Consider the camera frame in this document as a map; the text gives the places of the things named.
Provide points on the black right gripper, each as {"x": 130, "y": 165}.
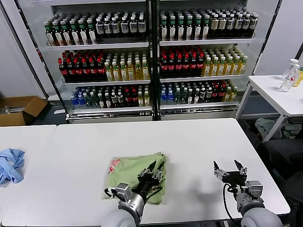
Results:
{"x": 235, "y": 179}

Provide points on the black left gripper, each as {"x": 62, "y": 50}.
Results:
{"x": 145, "y": 186}

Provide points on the light green T-shirt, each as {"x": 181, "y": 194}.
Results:
{"x": 125, "y": 170}

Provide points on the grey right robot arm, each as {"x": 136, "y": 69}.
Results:
{"x": 255, "y": 208}

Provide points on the black trousers leg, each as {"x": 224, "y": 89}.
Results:
{"x": 284, "y": 156}

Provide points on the grey-green crumpled garment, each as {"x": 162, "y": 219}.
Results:
{"x": 292, "y": 130}
{"x": 265, "y": 125}

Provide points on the small yellow drink bottle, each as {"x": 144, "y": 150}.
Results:
{"x": 140, "y": 100}
{"x": 146, "y": 99}
{"x": 228, "y": 95}
{"x": 234, "y": 95}

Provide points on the small blue water bottle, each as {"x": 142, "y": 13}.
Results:
{"x": 170, "y": 97}
{"x": 74, "y": 102}
{"x": 163, "y": 98}
{"x": 81, "y": 102}

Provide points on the small red-cap cola bottle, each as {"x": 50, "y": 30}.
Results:
{"x": 127, "y": 99}
{"x": 133, "y": 99}
{"x": 215, "y": 93}
{"x": 222, "y": 92}

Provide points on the small dark bottle white label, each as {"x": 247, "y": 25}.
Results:
{"x": 209, "y": 93}
{"x": 120, "y": 100}
{"x": 202, "y": 94}
{"x": 113, "y": 100}

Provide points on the small clear green-tinted bottle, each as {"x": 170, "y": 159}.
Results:
{"x": 177, "y": 96}
{"x": 94, "y": 101}
{"x": 183, "y": 96}
{"x": 87, "y": 102}

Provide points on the small dark white-cap bottle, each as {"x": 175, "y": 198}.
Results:
{"x": 100, "y": 102}
{"x": 196, "y": 96}
{"x": 107, "y": 101}
{"x": 190, "y": 97}

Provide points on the white side table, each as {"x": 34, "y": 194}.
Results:
{"x": 267, "y": 89}

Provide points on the yellow tea bottle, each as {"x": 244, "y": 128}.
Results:
{"x": 115, "y": 73}
{"x": 243, "y": 66}
{"x": 108, "y": 73}
{"x": 214, "y": 68}
{"x": 236, "y": 67}
{"x": 206, "y": 68}
{"x": 138, "y": 72}
{"x": 130, "y": 72}
{"x": 229, "y": 67}
{"x": 123, "y": 72}
{"x": 221, "y": 67}
{"x": 145, "y": 71}

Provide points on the clear plastic water bottle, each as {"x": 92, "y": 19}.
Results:
{"x": 287, "y": 81}

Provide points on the small white floor object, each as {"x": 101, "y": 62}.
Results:
{"x": 58, "y": 111}

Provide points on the white-cap clear bottle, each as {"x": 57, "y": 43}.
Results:
{"x": 293, "y": 61}

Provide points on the white drinks display shelf unit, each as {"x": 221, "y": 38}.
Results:
{"x": 205, "y": 41}
{"x": 98, "y": 45}

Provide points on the open brown cardboard box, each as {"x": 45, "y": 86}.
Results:
{"x": 32, "y": 106}

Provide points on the crumpled light blue cloth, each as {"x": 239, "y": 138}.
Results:
{"x": 11, "y": 170}

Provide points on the green-cap bottle white label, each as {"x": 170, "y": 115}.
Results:
{"x": 206, "y": 30}
{"x": 91, "y": 35}
{"x": 49, "y": 36}
{"x": 189, "y": 30}
{"x": 58, "y": 36}
{"x": 75, "y": 36}
{"x": 163, "y": 30}
{"x": 83, "y": 35}
{"x": 172, "y": 30}
{"x": 180, "y": 30}
{"x": 198, "y": 30}
{"x": 66, "y": 36}

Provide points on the dark bottle beige label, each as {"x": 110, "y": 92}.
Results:
{"x": 222, "y": 24}
{"x": 214, "y": 24}

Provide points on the dark bottle blue-white label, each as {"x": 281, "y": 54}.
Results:
{"x": 115, "y": 27}
{"x": 246, "y": 23}
{"x": 107, "y": 27}
{"x": 238, "y": 23}
{"x": 132, "y": 26}
{"x": 100, "y": 28}
{"x": 141, "y": 25}
{"x": 229, "y": 23}
{"x": 124, "y": 27}
{"x": 253, "y": 22}

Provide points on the metal rods bundle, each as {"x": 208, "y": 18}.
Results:
{"x": 11, "y": 110}

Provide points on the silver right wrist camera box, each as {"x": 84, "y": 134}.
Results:
{"x": 254, "y": 188}

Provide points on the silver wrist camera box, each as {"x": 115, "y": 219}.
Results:
{"x": 254, "y": 188}
{"x": 123, "y": 191}

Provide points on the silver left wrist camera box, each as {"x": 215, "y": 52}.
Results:
{"x": 123, "y": 191}

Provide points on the black vertical frame post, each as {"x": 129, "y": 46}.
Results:
{"x": 154, "y": 59}

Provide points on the glass cabinet door black frame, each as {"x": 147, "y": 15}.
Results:
{"x": 28, "y": 47}
{"x": 261, "y": 35}

